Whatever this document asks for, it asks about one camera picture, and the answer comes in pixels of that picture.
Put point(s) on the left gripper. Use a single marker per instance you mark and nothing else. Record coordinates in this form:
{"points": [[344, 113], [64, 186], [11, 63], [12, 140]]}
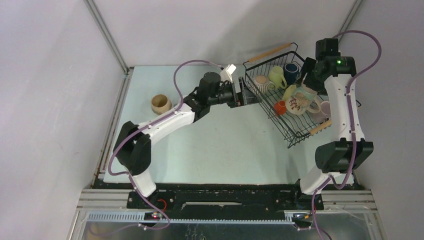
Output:
{"points": [[248, 97]]}

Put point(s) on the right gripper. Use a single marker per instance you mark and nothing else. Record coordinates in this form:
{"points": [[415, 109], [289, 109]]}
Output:
{"points": [[309, 64]]}

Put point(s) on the floral patterned mug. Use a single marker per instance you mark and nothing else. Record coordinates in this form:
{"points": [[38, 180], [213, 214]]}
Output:
{"points": [[303, 100]]}

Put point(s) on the beige ceramic cup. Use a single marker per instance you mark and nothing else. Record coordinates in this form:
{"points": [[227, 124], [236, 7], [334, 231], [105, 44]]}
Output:
{"points": [[160, 104]]}

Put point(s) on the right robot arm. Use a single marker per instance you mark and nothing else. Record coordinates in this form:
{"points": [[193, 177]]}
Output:
{"points": [[335, 75]]}

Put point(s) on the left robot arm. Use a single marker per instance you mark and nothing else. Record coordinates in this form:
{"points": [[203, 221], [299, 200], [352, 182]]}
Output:
{"points": [[133, 148]]}

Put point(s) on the white ribbed cup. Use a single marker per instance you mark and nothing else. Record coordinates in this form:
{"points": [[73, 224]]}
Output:
{"points": [[262, 85]]}

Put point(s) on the dark blue mug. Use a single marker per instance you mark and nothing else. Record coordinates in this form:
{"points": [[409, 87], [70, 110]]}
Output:
{"points": [[291, 71]]}

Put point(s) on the yellow mug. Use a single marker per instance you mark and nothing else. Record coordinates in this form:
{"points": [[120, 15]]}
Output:
{"points": [[288, 92]]}

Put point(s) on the light green mug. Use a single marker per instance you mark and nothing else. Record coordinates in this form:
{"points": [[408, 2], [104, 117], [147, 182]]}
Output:
{"points": [[276, 76]]}

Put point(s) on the orange small cup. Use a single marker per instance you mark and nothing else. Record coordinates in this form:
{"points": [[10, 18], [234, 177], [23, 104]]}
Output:
{"points": [[280, 108]]}

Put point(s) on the lilac mug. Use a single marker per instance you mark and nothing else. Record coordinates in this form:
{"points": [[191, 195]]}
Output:
{"points": [[324, 114]]}

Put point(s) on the black wire dish rack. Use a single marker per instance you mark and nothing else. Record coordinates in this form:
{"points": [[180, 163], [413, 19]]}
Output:
{"points": [[293, 128]]}

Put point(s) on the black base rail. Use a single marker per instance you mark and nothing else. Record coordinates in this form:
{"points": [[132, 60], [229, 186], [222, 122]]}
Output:
{"points": [[227, 202]]}

